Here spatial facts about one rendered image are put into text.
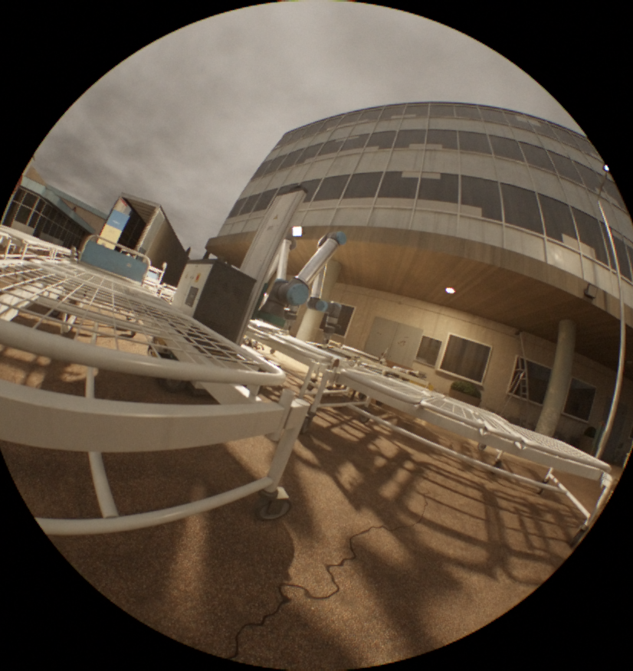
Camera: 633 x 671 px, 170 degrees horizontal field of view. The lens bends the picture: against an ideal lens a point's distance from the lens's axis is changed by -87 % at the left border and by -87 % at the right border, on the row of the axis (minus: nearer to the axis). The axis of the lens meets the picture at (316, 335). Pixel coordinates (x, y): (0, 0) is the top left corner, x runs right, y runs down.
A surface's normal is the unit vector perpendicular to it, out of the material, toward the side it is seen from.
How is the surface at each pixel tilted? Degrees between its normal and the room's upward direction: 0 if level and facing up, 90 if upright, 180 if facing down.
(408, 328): 90
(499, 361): 90
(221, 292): 90
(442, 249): 90
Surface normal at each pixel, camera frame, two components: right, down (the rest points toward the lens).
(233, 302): 0.78, 0.27
